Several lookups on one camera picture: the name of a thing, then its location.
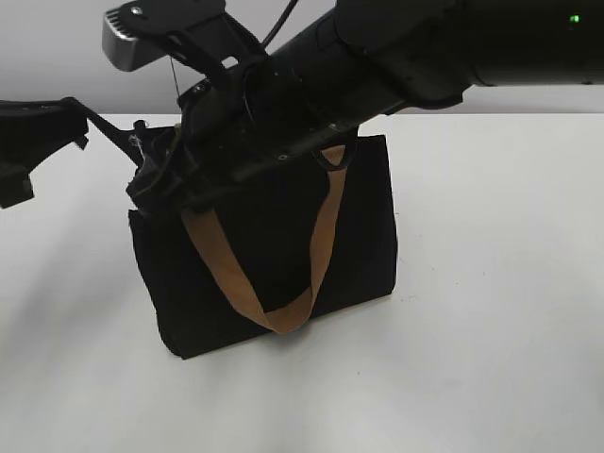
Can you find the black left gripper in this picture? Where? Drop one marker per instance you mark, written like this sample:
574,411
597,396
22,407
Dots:
33,131

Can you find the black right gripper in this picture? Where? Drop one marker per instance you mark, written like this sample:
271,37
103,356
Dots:
228,138

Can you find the black canvas bag tan handles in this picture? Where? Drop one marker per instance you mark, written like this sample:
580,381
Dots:
300,243

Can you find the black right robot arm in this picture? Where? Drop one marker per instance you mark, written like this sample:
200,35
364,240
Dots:
366,58

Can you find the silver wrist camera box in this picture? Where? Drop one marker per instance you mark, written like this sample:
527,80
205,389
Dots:
198,34

